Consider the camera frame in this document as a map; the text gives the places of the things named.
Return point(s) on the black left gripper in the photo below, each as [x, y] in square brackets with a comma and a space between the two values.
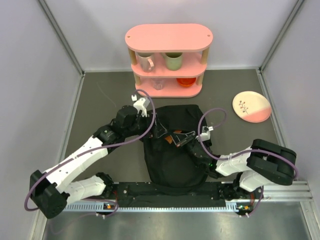
[159, 130]

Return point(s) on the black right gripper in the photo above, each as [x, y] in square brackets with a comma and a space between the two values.
[180, 139]

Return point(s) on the black student backpack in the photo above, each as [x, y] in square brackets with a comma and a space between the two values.
[168, 165]

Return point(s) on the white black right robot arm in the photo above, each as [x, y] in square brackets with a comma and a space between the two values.
[260, 164]

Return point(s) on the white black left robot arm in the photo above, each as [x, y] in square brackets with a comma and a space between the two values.
[55, 188]

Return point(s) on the clear drinking glass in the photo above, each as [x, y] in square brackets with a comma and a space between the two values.
[158, 83]

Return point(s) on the orange plastic bowl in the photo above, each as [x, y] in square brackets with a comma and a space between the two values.
[186, 82]

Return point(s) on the pink mug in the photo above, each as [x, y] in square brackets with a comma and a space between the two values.
[146, 61]

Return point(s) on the pink wooden shelf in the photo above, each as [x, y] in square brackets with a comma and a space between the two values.
[191, 39]

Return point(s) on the green mug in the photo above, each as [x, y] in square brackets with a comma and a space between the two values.
[173, 60]

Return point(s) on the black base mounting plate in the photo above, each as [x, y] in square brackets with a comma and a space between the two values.
[207, 194]

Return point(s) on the pink and cream plate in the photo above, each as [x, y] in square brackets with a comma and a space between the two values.
[251, 107]

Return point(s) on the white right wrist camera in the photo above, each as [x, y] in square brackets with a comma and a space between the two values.
[205, 134]

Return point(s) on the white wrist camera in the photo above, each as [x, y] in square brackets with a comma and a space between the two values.
[205, 134]
[140, 104]

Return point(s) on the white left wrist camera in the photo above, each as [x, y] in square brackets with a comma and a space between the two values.
[140, 104]

